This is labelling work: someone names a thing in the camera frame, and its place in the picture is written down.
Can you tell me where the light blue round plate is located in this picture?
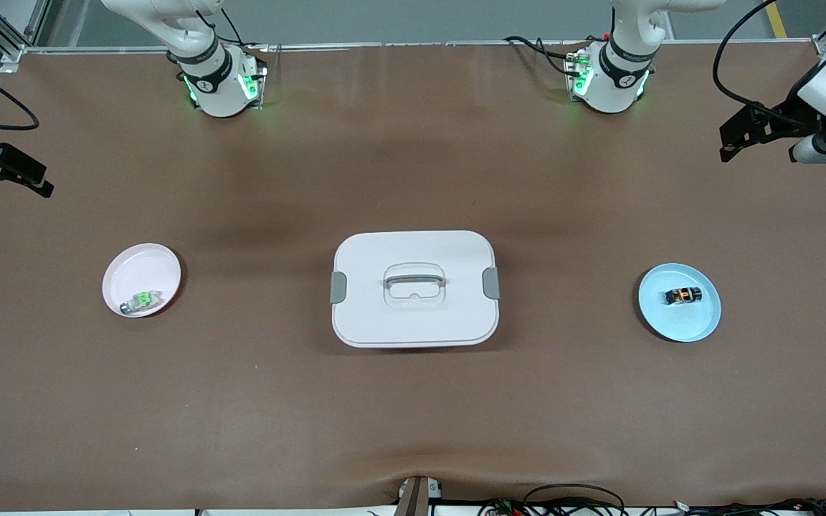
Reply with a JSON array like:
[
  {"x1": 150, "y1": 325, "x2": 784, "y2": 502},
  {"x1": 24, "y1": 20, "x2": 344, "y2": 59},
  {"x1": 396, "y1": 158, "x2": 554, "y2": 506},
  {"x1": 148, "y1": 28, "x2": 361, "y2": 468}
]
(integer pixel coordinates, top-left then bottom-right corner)
[{"x1": 637, "y1": 263, "x2": 722, "y2": 343}]

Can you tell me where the black cable bundle with loop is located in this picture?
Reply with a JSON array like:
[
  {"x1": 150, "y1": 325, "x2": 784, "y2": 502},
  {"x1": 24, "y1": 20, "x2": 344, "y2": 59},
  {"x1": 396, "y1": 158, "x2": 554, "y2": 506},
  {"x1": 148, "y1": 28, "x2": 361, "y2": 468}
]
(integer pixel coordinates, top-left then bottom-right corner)
[{"x1": 480, "y1": 483, "x2": 629, "y2": 516}]

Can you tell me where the pink round plate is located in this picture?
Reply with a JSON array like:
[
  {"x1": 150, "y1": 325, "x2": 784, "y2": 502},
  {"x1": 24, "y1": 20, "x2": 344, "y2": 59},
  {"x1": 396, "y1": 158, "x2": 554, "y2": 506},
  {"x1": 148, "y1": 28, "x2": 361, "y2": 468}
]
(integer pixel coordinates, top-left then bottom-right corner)
[{"x1": 102, "y1": 244, "x2": 183, "y2": 318}]

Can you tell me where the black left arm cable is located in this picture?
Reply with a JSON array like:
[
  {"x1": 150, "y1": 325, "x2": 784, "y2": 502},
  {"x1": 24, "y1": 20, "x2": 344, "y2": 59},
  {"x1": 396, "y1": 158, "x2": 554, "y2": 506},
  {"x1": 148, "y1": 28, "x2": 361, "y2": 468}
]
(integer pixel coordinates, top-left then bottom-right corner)
[{"x1": 713, "y1": 0, "x2": 815, "y2": 124}]

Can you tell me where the white lidded box, grey handle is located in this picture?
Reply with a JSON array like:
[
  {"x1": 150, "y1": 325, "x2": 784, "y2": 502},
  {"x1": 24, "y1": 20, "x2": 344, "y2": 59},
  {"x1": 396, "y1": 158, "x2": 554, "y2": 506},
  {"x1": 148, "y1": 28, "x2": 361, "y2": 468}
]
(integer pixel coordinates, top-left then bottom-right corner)
[{"x1": 330, "y1": 230, "x2": 500, "y2": 349}]

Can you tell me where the black base cable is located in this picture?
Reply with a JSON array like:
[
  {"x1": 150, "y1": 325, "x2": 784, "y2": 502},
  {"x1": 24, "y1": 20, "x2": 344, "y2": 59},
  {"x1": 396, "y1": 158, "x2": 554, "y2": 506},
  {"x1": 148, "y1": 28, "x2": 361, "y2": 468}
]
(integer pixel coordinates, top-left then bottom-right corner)
[
  {"x1": 196, "y1": 6, "x2": 265, "y2": 52},
  {"x1": 503, "y1": 34, "x2": 580, "y2": 77}
]

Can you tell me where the black left base cable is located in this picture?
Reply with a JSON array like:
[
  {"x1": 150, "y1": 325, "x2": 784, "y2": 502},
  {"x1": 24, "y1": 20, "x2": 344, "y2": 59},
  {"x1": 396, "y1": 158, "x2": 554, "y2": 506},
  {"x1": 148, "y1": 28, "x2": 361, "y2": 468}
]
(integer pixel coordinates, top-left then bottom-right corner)
[{"x1": 503, "y1": 34, "x2": 580, "y2": 77}]

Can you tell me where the black right base cable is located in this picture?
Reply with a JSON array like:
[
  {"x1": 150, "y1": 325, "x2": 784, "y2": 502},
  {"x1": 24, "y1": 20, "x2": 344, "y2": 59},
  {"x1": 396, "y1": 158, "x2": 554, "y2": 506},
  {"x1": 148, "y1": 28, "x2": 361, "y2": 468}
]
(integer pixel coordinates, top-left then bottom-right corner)
[{"x1": 196, "y1": 6, "x2": 265, "y2": 52}]

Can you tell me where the metal table edge bracket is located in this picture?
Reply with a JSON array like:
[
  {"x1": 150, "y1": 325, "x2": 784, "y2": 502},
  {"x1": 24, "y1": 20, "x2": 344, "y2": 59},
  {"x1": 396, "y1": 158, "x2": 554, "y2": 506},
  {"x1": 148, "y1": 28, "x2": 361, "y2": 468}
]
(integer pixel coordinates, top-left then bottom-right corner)
[{"x1": 394, "y1": 474, "x2": 444, "y2": 516}]

